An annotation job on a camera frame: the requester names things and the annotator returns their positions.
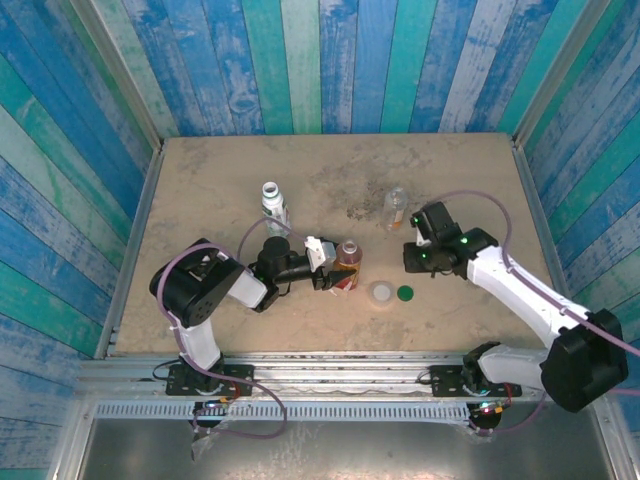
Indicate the brown tea bottle red label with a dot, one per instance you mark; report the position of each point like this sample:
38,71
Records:
350,257

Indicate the wide translucent white cap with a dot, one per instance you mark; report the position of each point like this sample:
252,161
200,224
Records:
381,292

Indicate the green bottle cap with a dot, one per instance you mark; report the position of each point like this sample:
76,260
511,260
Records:
406,293

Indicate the white milk bottle green label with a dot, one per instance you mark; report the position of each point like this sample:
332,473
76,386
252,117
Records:
274,207

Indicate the small clear bottle orange label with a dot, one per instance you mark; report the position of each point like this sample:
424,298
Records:
395,210

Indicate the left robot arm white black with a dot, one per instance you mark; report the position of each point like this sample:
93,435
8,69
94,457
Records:
197,345

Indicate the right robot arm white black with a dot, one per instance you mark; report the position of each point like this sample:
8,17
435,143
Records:
520,295

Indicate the small LED circuit board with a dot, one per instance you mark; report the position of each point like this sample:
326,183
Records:
487,409
212,404

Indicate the steel sheet shelf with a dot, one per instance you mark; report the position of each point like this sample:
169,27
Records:
375,455

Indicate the aluminium mounting rail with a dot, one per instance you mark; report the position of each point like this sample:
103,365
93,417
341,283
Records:
340,372

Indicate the aluminium table edge rail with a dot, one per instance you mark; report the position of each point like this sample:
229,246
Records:
132,250
545,225

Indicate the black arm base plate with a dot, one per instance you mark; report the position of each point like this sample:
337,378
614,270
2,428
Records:
240,375
445,380

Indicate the aluminium corner post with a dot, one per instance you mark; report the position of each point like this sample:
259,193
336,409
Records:
549,75
121,75

